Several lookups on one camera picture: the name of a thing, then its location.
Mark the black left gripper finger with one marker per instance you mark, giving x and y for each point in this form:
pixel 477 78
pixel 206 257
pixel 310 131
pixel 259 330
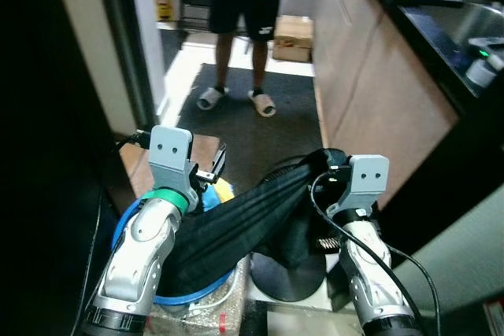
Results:
pixel 219 161

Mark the black garment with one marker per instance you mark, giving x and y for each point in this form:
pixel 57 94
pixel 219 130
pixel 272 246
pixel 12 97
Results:
pixel 236 226

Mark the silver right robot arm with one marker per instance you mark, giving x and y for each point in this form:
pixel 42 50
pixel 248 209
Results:
pixel 374 281

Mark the yellow cloth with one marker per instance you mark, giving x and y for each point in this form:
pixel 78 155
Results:
pixel 222 191

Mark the dark grey floor mat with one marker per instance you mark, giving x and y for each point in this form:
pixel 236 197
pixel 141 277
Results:
pixel 260 139

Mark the grey slipper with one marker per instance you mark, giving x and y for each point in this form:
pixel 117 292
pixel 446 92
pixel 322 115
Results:
pixel 263 105
pixel 211 98

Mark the wooden kitchen cabinet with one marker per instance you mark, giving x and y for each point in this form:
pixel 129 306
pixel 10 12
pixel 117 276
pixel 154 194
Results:
pixel 370 76

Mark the blue plastic basin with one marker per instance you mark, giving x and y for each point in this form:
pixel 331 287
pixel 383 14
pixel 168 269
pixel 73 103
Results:
pixel 122 226

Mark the black floor fan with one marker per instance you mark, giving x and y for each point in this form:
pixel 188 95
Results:
pixel 287 281

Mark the brown cardboard box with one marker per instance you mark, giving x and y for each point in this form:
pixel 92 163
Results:
pixel 293 37

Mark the clear plastic wrapped bundle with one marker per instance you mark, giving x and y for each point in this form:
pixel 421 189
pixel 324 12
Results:
pixel 197 316

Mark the appliance with green light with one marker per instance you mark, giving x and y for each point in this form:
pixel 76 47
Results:
pixel 482 64

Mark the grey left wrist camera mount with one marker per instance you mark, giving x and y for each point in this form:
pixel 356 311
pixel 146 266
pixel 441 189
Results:
pixel 173 159

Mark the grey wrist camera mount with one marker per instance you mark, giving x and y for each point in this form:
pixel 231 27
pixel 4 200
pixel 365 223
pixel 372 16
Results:
pixel 173 159
pixel 366 182

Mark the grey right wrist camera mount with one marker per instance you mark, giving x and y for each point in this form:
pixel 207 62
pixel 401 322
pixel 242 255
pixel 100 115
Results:
pixel 366 182

